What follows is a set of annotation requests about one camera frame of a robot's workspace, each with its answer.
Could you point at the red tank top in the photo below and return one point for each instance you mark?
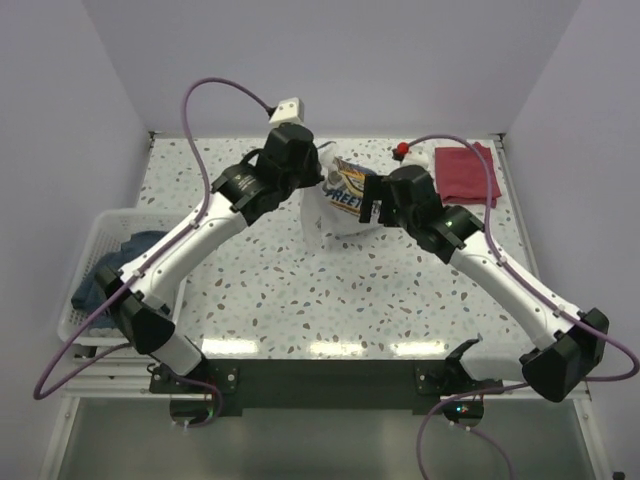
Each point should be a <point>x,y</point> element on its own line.
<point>460,176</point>

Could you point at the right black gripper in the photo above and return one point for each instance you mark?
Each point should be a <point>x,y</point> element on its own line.
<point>377,188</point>

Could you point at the white navy tank top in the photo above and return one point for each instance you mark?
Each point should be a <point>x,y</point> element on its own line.
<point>332,208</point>

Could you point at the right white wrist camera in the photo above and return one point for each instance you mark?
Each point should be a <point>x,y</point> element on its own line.
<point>406,155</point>

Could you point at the dark navy garment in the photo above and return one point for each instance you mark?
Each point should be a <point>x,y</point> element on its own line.
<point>87,298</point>

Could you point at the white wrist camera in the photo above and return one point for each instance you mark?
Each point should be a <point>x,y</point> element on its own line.
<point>406,155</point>
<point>288,111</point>

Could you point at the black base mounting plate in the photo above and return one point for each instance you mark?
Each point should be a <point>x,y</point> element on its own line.
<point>323,384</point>

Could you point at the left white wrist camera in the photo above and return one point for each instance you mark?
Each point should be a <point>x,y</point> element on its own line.
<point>288,111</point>

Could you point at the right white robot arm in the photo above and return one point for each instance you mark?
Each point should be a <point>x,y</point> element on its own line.
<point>568,342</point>

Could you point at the white plastic laundry basket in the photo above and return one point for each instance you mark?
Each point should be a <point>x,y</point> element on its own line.
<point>109,231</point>

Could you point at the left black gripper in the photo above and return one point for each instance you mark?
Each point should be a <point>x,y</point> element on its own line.
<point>314,175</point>

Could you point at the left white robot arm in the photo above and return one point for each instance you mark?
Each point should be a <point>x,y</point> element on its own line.
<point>243,192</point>

